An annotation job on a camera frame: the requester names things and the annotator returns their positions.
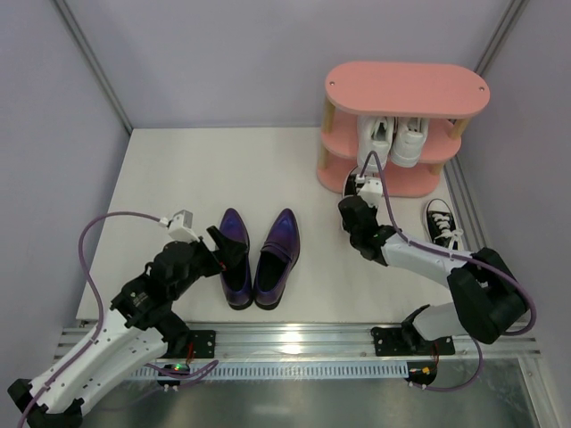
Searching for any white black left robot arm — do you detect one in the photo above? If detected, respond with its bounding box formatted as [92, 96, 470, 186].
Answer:
[8, 226, 248, 427]

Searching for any aluminium rail frame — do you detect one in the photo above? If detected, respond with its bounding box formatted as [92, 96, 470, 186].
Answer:
[53, 322, 542, 363]

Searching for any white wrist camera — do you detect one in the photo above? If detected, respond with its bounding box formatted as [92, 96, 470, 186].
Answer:
[355, 176, 384, 209]
[159, 210, 199, 243]

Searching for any purple loafer right shoe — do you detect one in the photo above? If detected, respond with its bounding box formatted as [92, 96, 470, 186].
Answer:
[253, 208, 301, 310]

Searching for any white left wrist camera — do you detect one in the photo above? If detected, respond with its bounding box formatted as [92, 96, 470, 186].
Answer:
[159, 210, 199, 243]

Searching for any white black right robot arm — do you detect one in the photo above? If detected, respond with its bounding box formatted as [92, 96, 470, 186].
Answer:
[338, 195, 536, 354]

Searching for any purple loafer shoe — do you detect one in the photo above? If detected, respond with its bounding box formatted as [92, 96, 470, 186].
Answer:
[253, 208, 301, 310]
[219, 208, 253, 310]

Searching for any pink shoe shelf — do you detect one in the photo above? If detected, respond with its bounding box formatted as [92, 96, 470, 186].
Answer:
[317, 62, 490, 198]

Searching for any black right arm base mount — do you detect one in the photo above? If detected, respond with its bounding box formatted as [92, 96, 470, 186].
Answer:
[370, 326, 456, 357]

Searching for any purple loafer left shoe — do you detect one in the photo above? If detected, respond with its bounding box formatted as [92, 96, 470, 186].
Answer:
[219, 208, 253, 310]

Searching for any white sneaker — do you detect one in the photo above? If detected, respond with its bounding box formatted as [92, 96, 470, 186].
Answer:
[357, 116, 395, 172]
[390, 118, 430, 168]

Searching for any white slotted cable duct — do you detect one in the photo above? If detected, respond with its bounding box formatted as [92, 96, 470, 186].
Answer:
[128, 361, 410, 381]

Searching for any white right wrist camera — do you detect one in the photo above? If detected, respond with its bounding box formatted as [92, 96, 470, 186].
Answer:
[355, 176, 384, 209]

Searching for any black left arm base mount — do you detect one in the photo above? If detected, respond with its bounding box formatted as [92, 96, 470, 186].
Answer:
[178, 329, 216, 359]

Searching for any black canvas sneaker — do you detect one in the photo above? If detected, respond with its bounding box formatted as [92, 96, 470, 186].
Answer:
[338, 167, 377, 234]
[424, 198, 463, 251]

